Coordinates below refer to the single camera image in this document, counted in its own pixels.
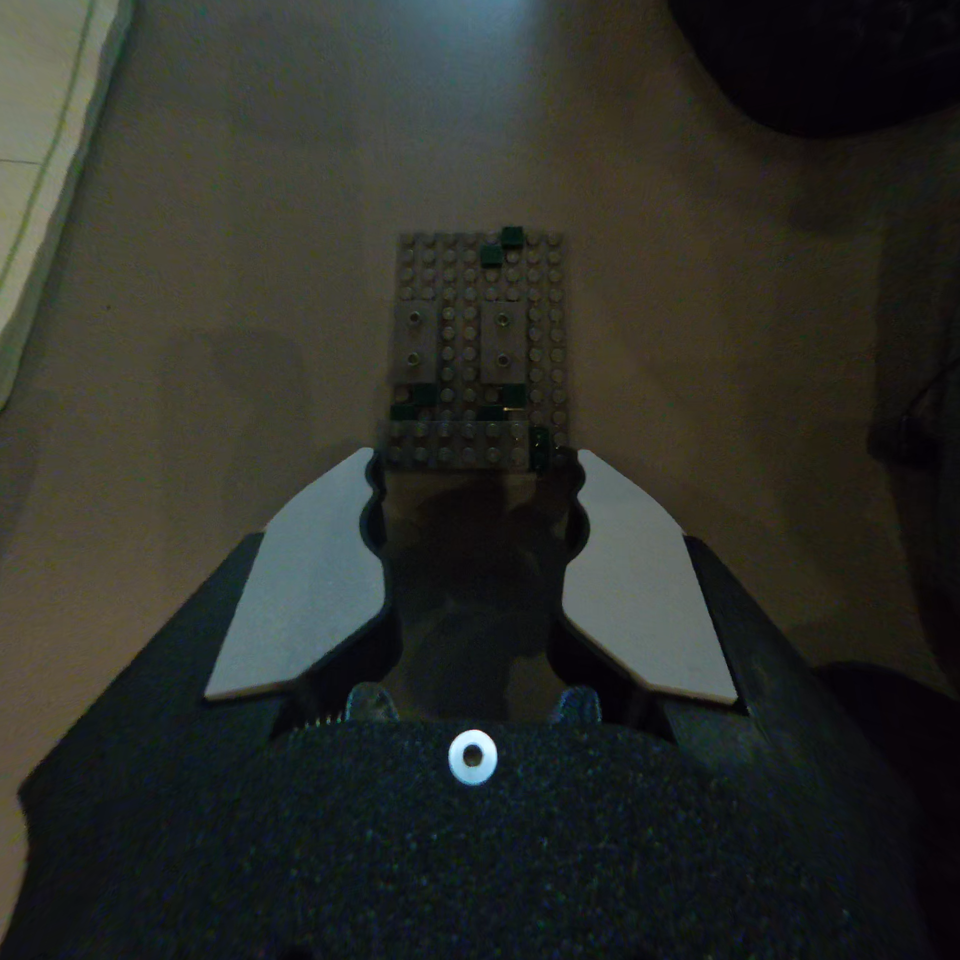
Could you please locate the black honeycomb cushion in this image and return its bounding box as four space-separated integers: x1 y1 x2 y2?
666 0 960 140

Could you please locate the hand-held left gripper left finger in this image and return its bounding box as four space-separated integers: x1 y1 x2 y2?
204 447 402 704

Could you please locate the grey studded building baseplate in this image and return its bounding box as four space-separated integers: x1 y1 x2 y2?
384 231 573 472

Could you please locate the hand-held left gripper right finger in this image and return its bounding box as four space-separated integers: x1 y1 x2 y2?
553 448 740 706

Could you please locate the grey long building brick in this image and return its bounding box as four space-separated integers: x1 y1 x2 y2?
386 420 530 472

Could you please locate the open white instruction booklet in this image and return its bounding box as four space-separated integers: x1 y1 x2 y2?
0 0 138 410

